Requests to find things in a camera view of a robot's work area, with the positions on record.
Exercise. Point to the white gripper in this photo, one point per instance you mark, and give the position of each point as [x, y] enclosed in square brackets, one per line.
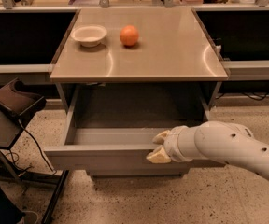
[174, 144]

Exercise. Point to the grey top drawer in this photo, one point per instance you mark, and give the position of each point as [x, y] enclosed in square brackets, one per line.
[111, 127]

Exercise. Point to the grey drawer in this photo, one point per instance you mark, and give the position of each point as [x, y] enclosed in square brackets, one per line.
[111, 127]
[137, 172]

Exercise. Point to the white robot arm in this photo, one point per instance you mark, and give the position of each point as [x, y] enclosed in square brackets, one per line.
[225, 143]

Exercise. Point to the grey bottom drawer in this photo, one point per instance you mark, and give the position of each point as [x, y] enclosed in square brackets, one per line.
[137, 172]

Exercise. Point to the grey drawer cabinet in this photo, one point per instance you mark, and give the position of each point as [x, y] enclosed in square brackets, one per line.
[172, 48]

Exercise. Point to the orange fruit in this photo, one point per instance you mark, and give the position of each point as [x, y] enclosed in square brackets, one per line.
[129, 35]

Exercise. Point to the white bowl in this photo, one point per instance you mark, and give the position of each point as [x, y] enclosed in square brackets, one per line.
[89, 35]

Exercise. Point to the dark device on stand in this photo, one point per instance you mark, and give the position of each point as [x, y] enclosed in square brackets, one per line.
[16, 102]

